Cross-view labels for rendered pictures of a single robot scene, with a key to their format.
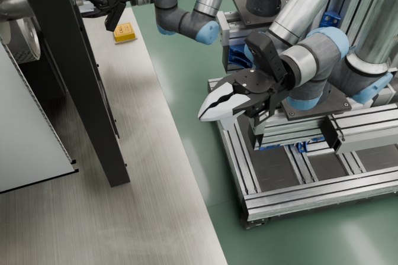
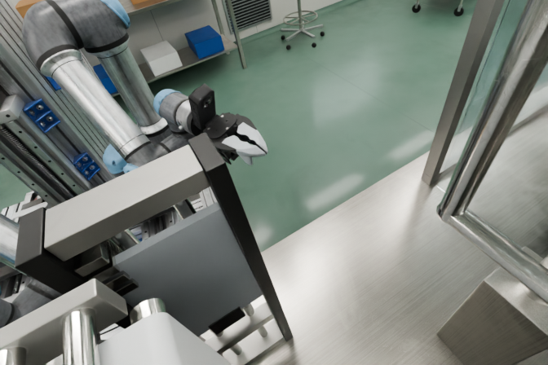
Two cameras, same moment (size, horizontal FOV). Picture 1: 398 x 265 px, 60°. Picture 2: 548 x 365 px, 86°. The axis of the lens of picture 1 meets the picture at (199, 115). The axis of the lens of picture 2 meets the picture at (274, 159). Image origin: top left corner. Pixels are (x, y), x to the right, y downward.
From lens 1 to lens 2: 0.54 m
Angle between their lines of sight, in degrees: 57
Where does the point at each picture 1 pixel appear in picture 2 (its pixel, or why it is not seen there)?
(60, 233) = not seen: outside the picture
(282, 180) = not seen: hidden behind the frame
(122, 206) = (311, 314)
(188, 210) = (298, 248)
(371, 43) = (149, 107)
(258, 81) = (222, 120)
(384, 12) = (134, 83)
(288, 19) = (129, 131)
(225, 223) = not seen: hidden behind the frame
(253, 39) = (202, 94)
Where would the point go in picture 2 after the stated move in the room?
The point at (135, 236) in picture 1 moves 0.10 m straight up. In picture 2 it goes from (337, 287) to (337, 268)
